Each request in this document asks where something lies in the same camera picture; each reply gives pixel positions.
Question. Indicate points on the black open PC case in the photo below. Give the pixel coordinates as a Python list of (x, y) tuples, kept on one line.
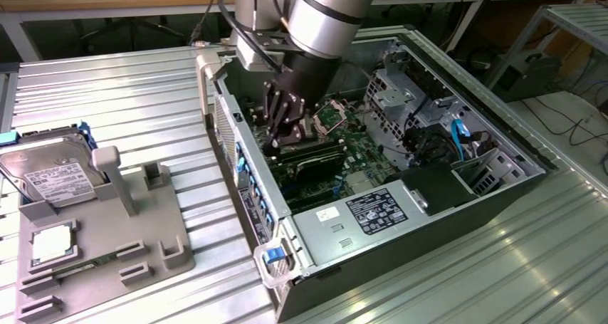
[(427, 238)]

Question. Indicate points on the grey power supply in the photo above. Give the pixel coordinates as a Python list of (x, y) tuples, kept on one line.
[(329, 242)]

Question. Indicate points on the silver chipset heatsink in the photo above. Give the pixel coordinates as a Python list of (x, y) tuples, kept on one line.
[(359, 182)]

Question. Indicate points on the silver disk bay cage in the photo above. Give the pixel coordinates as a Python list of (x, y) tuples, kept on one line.
[(393, 99)]

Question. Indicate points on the silver CPU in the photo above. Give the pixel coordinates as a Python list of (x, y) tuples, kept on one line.
[(50, 244)]

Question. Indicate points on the black office chair base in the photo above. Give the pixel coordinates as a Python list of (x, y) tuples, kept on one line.
[(129, 28)]

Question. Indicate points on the grey floor machine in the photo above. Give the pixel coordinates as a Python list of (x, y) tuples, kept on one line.
[(537, 74)]

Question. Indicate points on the black expansion slot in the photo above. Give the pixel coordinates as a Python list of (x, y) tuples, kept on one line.
[(314, 203), (309, 194)]

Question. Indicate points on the grey printed parts rack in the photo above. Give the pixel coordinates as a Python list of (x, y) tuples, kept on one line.
[(119, 231)]

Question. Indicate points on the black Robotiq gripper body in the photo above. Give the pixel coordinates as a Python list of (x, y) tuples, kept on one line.
[(309, 78)]

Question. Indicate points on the Nvidia graphics card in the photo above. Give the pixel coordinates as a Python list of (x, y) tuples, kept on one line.
[(318, 165)]

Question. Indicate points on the green motherboard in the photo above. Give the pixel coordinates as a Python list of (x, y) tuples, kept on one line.
[(366, 142)]

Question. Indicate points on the metal socket cover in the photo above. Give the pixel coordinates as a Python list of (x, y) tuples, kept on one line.
[(333, 115)]

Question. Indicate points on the metal slat shelf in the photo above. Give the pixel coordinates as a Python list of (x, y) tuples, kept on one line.
[(579, 18)]

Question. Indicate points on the silver hard disk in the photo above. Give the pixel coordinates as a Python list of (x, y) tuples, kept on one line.
[(53, 174)]

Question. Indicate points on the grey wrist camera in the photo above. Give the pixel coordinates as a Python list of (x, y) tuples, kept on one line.
[(250, 58)]

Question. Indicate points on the silver disk bay bracket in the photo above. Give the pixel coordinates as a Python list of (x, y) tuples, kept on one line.
[(490, 171)]

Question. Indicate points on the blue case latch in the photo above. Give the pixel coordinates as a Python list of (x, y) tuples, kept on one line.
[(273, 255)]

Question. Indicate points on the green RAM stick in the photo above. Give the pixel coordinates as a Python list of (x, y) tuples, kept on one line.
[(89, 265)]

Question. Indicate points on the wooden desk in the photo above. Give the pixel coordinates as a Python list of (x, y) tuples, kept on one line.
[(71, 1)]

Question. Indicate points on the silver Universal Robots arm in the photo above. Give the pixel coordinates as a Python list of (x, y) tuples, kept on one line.
[(323, 18)]

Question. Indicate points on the black fan shroud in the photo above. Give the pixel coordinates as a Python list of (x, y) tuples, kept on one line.
[(433, 185)]

